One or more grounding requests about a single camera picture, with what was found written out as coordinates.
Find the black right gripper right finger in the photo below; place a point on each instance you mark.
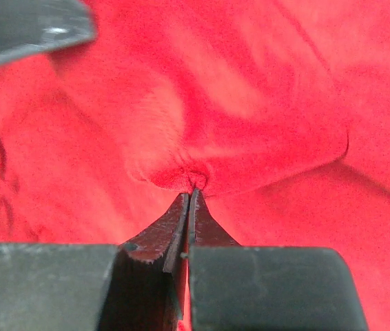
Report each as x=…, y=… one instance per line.
x=215, y=278

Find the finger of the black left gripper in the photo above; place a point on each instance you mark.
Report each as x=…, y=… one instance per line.
x=30, y=27

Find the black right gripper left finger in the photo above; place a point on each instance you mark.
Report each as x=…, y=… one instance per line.
x=147, y=288

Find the red t-shirt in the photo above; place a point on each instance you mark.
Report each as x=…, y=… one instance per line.
x=279, y=111

